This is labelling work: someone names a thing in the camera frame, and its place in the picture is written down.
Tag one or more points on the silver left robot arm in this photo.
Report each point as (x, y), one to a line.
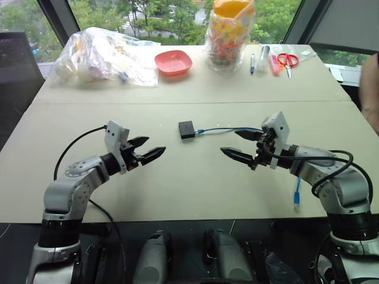
(77, 177)

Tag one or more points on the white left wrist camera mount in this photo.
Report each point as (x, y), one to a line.
(115, 139)

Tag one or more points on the small black box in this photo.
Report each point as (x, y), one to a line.
(186, 130)

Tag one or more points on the bag of colourful toys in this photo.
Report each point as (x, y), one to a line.
(225, 38)

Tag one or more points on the pink plastic bowl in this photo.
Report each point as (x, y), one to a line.
(173, 62)

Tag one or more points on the small white packet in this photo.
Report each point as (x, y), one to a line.
(305, 53)

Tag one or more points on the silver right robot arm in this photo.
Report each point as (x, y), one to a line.
(325, 174)

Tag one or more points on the grey rounded robot leg shape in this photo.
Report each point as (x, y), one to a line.
(229, 260)
(154, 260)

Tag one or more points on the white paper sheets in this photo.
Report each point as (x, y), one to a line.
(346, 74)

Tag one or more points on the person's bare forearm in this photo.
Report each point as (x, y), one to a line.
(370, 88)

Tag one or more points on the blue and white pen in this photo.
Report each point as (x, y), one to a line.
(252, 63)

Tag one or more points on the clear plastic tube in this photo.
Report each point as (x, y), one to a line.
(262, 59)

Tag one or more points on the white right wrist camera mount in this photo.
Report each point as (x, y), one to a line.
(279, 127)

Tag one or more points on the clear plastic bag with items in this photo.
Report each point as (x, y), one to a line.
(97, 59)

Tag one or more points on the pink highlighter marker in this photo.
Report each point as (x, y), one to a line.
(274, 65)

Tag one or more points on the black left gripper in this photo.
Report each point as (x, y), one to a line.
(130, 156)

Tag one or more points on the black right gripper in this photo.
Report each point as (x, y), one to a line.
(263, 154)

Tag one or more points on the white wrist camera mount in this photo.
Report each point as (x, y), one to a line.
(279, 127)
(115, 139)

